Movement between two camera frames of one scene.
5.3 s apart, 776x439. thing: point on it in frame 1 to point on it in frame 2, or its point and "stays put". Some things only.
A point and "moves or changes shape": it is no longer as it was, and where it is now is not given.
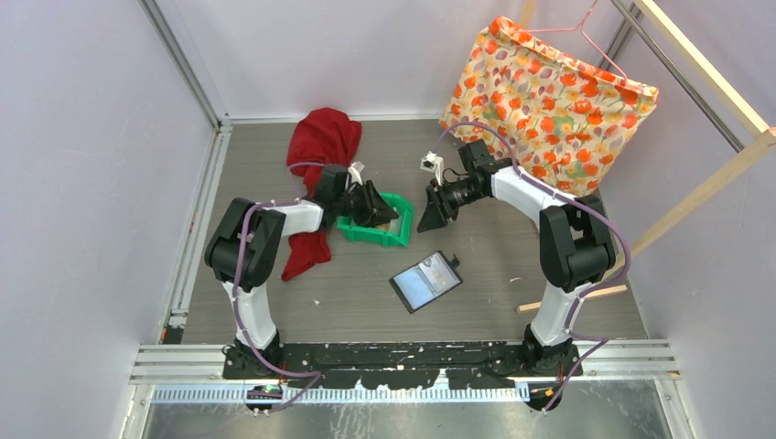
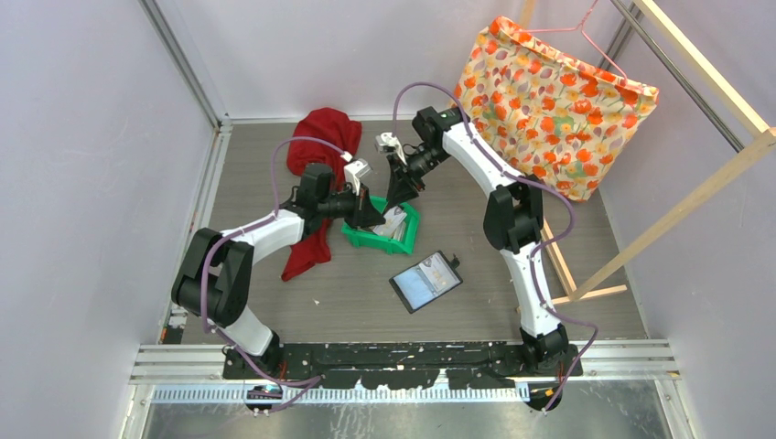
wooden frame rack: [766, 135] stays put
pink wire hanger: [577, 27] stays put
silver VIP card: [438, 274] stays put
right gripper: [434, 217] to [402, 190]
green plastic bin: [393, 231] moves or changes shape
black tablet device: [425, 282] stays put
